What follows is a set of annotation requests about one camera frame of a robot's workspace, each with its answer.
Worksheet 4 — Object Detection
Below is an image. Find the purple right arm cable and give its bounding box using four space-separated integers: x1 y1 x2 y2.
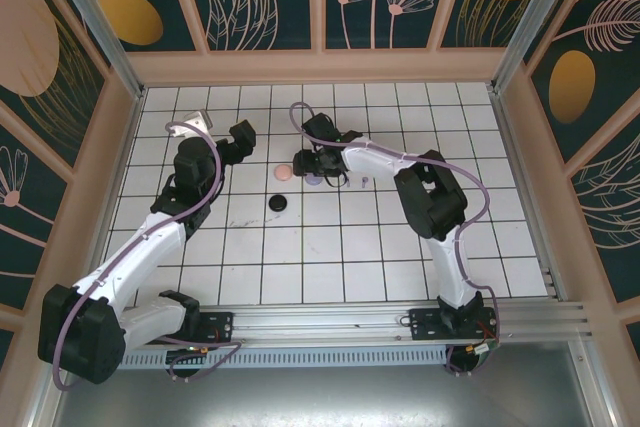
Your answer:
289 102 503 379

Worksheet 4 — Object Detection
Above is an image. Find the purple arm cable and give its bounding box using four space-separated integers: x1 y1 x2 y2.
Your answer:
289 102 503 379
49 119 244 391

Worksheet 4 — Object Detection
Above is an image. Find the grey slotted cable duct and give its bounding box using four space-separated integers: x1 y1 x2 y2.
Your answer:
67 348 451 369

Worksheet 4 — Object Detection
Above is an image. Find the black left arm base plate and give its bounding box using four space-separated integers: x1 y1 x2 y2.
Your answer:
143 310 236 346

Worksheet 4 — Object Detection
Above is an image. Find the aluminium mounting rail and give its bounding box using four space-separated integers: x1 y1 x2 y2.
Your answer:
47 300 596 349

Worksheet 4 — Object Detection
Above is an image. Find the grey metal sheet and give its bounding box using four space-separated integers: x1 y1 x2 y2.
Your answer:
29 366 616 427

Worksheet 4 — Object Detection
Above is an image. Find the aluminium frame post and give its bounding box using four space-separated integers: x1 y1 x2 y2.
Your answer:
491 0 587 94
38 0 147 101

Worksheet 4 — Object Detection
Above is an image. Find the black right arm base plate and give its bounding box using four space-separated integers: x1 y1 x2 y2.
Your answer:
408 306 501 344

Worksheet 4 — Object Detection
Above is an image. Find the aluminium side rail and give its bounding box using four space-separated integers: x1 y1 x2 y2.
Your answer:
492 89 571 304

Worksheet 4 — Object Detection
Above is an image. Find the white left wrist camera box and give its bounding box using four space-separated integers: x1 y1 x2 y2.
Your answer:
168 109 214 141

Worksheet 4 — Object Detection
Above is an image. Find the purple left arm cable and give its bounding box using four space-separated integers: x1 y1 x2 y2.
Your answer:
49 119 244 391

